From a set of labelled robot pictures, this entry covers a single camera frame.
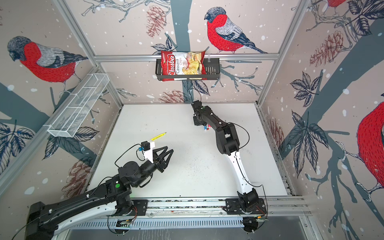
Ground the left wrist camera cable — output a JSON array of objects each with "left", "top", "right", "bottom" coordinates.
[{"left": 114, "top": 143, "right": 142, "bottom": 169}]

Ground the red cassava chips bag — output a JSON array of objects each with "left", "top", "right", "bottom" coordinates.
[{"left": 158, "top": 51, "right": 206, "bottom": 82}]

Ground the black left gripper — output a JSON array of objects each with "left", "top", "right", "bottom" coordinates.
[{"left": 132, "top": 145, "right": 173, "bottom": 189}]

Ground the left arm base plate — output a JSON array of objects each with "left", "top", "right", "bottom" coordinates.
[{"left": 118, "top": 199, "right": 149, "bottom": 217}]

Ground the yellow highlighter pen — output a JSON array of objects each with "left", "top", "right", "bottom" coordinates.
[{"left": 151, "top": 132, "right": 167, "bottom": 141}]

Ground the black wire wall basket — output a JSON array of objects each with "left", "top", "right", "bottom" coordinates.
[{"left": 155, "top": 57, "right": 221, "bottom": 82}]

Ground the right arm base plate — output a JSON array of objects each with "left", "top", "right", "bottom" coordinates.
[{"left": 223, "top": 198, "right": 267, "bottom": 215}]

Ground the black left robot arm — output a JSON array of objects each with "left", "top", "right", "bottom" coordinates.
[{"left": 22, "top": 145, "right": 174, "bottom": 240}]

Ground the aluminium front rail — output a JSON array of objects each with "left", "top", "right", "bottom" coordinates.
[{"left": 80, "top": 196, "right": 313, "bottom": 220}]

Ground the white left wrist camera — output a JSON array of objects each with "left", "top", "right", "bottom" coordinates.
[{"left": 141, "top": 141, "right": 155, "bottom": 163}]

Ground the white mesh wall tray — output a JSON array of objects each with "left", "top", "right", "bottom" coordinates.
[{"left": 48, "top": 73, "right": 110, "bottom": 138}]

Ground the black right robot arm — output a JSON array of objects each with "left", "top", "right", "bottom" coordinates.
[{"left": 192, "top": 101, "right": 260, "bottom": 214}]

